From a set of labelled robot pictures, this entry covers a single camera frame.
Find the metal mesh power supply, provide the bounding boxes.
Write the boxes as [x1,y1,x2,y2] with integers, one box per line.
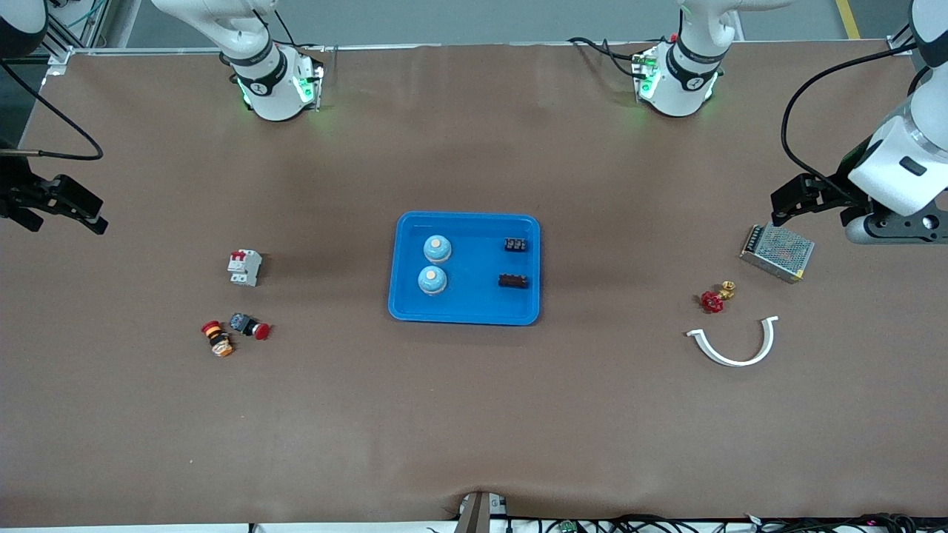
[739,223,816,284]

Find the white curved plastic clamp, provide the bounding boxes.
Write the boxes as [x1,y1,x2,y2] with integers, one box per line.
[685,315,780,368]

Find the white red circuit breaker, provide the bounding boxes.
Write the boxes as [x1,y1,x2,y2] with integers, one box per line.
[227,249,263,287]

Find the red orange push button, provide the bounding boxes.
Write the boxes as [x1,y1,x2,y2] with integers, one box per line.
[201,321,235,358]

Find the red mushroom button blue block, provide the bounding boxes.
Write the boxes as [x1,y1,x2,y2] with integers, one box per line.
[228,312,272,341]

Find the blue plastic tray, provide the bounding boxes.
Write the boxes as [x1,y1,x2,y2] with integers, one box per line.
[387,211,542,326]

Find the aluminium frame post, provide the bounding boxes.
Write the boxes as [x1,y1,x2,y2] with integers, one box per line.
[885,22,919,56]
[41,0,112,75]

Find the black left base cables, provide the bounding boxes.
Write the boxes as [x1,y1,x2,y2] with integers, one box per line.
[567,36,649,81]

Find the black right base cable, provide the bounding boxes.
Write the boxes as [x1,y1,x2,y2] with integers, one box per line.
[263,7,327,53]

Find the tangled black cable bundle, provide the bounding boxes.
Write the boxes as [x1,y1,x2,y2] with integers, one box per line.
[507,513,948,533]

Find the grey metal camera post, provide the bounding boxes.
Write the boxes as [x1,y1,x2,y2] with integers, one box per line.
[453,490,509,533]

